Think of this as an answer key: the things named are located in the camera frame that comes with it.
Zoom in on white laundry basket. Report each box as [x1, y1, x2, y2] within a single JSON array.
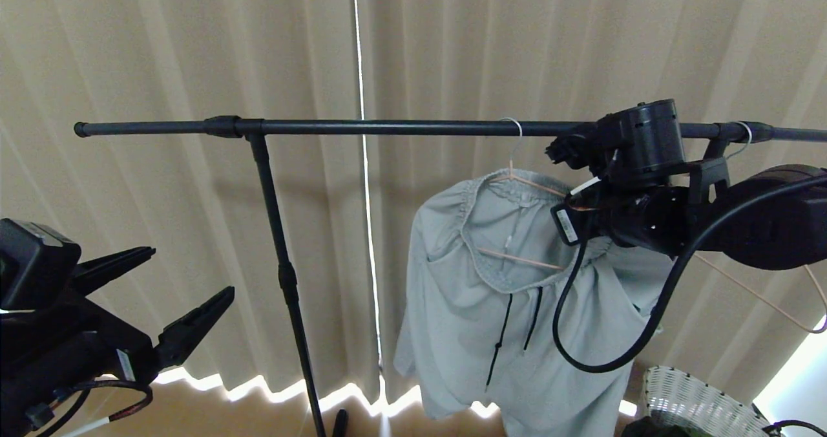
[[640, 366, 827, 437]]

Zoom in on green garment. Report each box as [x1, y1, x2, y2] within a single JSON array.
[[627, 416, 711, 437]]

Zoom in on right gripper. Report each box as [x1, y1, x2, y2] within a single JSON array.
[[550, 184, 702, 258]]

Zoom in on black clothes rack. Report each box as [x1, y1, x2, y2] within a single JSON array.
[[73, 115, 827, 437]]

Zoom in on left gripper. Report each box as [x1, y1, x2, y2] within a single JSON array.
[[0, 246, 236, 437]]

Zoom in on red braided cable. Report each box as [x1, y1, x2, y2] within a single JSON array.
[[26, 378, 154, 437]]

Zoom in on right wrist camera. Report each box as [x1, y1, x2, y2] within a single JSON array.
[[546, 99, 732, 206]]

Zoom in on pale grey shorts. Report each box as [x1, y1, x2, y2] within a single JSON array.
[[393, 169, 677, 437]]

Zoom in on pink clothes hanger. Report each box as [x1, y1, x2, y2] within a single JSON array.
[[477, 117, 582, 272], [695, 122, 827, 334]]

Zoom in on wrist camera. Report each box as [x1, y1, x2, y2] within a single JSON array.
[[0, 218, 83, 312], [546, 99, 732, 206]]

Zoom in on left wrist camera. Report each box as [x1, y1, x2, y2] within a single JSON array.
[[0, 218, 83, 312]]

